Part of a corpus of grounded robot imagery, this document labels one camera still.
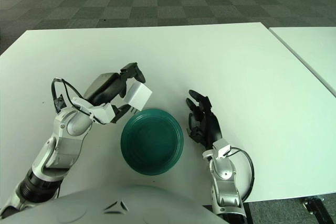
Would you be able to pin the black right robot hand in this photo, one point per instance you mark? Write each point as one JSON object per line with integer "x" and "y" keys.
{"x": 208, "y": 127}

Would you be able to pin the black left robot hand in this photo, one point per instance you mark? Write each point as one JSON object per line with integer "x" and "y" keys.
{"x": 103, "y": 87}

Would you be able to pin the white cube charger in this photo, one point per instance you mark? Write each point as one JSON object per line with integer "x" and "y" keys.
{"x": 137, "y": 95}

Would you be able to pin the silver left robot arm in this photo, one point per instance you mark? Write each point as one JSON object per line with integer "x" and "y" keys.
{"x": 65, "y": 140}

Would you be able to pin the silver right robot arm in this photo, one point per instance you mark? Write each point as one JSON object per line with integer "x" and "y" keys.
{"x": 225, "y": 179}

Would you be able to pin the dark green round plate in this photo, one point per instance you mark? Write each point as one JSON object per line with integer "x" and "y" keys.
{"x": 152, "y": 145}

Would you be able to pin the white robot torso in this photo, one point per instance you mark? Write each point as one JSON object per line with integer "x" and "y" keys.
{"x": 115, "y": 205}

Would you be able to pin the black table leg base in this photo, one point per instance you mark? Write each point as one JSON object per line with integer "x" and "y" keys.
{"x": 315, "y": 208}

